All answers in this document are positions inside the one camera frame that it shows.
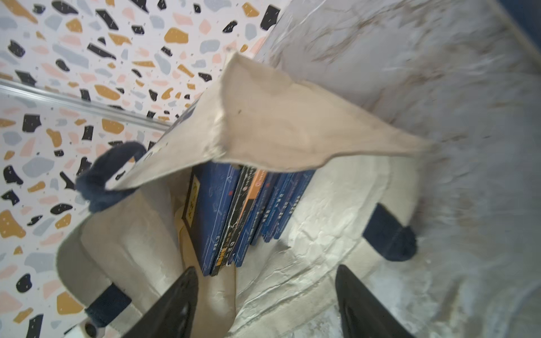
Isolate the beige canvas floral tote bag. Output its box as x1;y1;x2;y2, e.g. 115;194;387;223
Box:
56;53;429;337

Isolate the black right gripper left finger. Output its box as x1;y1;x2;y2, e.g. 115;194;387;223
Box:
123;267;199;338

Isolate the blue Little Prince book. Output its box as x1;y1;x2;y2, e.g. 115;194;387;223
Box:
231;173;280;268

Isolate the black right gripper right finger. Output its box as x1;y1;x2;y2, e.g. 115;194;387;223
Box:
335;265;414;338

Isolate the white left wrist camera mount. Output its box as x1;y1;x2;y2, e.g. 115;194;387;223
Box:
63;318;106;338

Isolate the black marbled spine book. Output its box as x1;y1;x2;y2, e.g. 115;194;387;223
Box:
211;166;256;276

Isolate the aluminium corner frame post left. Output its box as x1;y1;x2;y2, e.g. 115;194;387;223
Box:
1;79;171;131

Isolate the blue book yellow label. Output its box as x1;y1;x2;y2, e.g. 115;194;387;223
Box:
488;0;540;66
182;162;240;276

